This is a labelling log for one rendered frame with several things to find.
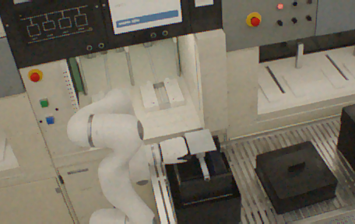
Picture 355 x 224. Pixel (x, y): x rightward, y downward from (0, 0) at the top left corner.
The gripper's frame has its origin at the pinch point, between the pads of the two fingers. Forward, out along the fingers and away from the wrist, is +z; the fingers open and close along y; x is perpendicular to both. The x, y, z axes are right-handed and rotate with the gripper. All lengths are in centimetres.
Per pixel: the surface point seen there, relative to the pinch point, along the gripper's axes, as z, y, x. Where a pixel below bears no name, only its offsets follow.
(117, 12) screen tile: -21, -38, 43
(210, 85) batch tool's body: 13.3, -34.1, 2.0
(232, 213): 9.3, 13.7, -29.8
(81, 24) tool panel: -37, -38, 41
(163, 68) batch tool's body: -1, -97, -26
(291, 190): 36.6, 10.6, -27.5
